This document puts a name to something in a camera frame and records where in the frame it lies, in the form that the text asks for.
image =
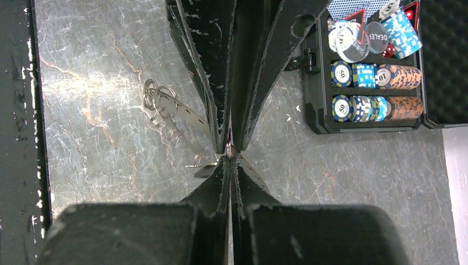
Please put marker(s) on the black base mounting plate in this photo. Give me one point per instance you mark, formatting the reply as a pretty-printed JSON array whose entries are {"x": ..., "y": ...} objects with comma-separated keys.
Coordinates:
[{"x": 25, "y": 203}]

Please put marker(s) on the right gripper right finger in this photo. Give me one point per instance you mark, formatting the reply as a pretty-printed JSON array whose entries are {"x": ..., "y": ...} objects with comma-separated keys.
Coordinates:
[{"x": 266, "y": 231}]

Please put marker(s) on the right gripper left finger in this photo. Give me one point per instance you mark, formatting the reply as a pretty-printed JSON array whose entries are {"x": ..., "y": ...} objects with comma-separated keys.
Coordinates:
[{"x": 191, "y": 231}]

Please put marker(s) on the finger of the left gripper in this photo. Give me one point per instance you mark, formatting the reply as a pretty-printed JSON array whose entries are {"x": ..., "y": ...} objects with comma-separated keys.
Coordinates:
[
  {"x": 202, "y": 32},
  {"x": 266, "y": 35}
]

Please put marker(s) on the blue playing card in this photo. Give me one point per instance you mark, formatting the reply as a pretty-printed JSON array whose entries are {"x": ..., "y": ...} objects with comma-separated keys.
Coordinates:
[{"x": 339, "y": 9}]

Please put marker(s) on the black poker chip case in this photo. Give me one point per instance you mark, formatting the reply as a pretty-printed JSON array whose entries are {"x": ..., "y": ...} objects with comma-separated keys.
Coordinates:
[{"x": 419, "y": 80}]

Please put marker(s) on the silver key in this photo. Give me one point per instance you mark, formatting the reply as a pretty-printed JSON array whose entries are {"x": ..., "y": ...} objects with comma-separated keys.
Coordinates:
[{"x": 201, "y": 165}]

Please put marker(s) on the clear dealer button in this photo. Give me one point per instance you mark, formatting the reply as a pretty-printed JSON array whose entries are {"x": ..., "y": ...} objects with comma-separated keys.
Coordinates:
[{"x": 378, "y": 37}]

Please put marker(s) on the silver keyring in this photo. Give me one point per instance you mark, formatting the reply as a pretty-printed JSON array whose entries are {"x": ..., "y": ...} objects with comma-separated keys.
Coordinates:
[{"x": 229, "y": 152}]

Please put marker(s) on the black key tag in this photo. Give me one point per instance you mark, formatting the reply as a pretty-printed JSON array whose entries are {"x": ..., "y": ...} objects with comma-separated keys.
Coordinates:
[{"x": 205, "y": 171}]

